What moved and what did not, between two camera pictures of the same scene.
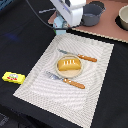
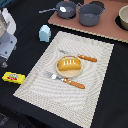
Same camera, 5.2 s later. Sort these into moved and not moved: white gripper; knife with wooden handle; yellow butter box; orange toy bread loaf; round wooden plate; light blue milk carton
Moved: light blue milk carton; white gripper
Not moved: orange toy bread loaf; knife with wooden handle; yellow butter box; round wooden plate
